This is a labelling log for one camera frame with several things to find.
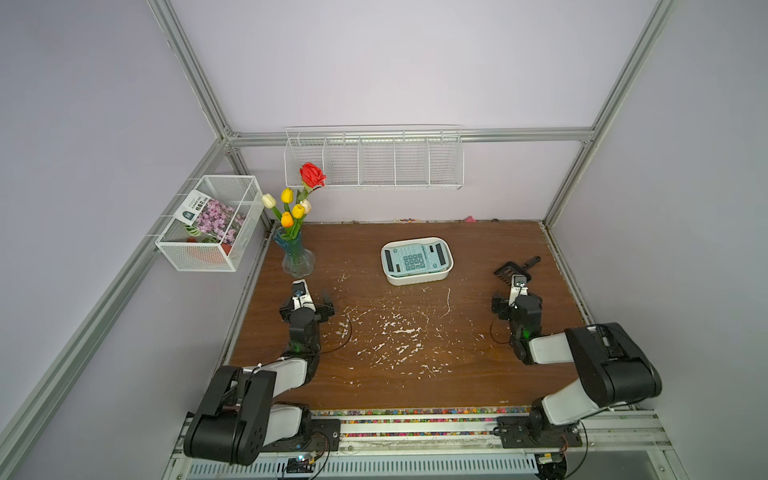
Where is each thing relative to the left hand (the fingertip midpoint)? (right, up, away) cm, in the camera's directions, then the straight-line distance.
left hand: (309, 293), depth 88 cm
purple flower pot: (-21, +20, -14) cm, 32 cm away
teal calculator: (+31, +10, +14) cm, 35 cm away
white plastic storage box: (+33, +3, +12) cm, 36 cm away
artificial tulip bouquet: (+2, +33, -5) cm, 34 cm away
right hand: (+63, 0, +6) cm, 64 cm away
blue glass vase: (-7, +9, +12) cm, 16 cm away
